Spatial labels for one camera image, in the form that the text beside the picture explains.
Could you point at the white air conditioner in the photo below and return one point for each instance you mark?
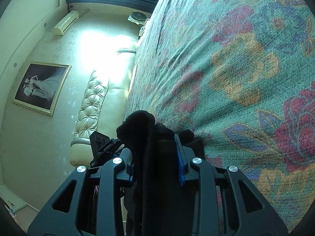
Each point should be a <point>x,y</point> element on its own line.
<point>61,27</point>

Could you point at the cream tufted headboard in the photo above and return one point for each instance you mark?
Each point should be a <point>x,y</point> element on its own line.
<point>105,99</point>

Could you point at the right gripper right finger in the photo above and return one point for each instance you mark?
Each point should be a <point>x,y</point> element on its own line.
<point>184,154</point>

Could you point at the framed wedding photo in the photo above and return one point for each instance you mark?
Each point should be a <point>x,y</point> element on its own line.
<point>40,87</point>

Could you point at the black pants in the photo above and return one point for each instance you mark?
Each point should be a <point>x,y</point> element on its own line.
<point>156,204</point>

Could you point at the white desk fan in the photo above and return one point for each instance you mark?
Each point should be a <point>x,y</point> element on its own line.
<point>138,18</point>

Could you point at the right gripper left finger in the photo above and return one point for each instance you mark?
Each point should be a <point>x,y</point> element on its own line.
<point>128,171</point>

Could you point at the white power strip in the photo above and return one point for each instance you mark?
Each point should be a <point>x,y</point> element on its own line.
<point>144,28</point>

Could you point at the floral bedspread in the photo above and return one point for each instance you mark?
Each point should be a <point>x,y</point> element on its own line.
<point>240,75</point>

